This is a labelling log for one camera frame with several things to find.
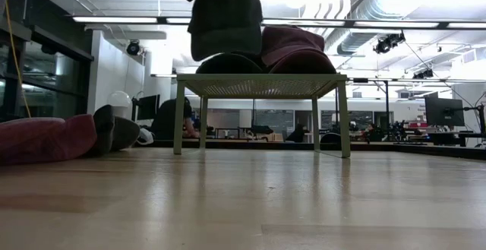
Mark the dark grey baseball cap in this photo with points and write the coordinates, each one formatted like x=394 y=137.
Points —
x=224 y=22

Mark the dark grey knit beanie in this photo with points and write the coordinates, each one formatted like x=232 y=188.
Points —
x=228 y=65

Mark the black cloth hat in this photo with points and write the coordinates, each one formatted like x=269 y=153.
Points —
x=104 y=128

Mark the black monitor on arm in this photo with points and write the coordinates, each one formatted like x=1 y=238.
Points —
x=444 y=111

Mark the ceiling light strip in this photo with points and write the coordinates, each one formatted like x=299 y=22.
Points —
x=177 y=20
x=114 y=19
x=303 y=22
x=467 y=25
x=395 y=24

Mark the green perforated metal rack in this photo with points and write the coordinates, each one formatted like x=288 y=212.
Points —
x=262 y=86

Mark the black computer monitor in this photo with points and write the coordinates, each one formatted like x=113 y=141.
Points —
x=149 y=106

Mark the person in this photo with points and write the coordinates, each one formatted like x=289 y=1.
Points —
x=171 y=121

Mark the black ceiling spotlight cluster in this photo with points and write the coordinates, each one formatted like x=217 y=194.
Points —
x=389 y=42
x=423 y=74

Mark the black round ceiling camera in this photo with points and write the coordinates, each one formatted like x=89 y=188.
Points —
x=133 y=48

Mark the silver air duct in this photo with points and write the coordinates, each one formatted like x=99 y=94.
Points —
x=364 y=10

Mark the black aluminium table frame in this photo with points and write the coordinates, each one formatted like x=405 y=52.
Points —
x=436 y=152

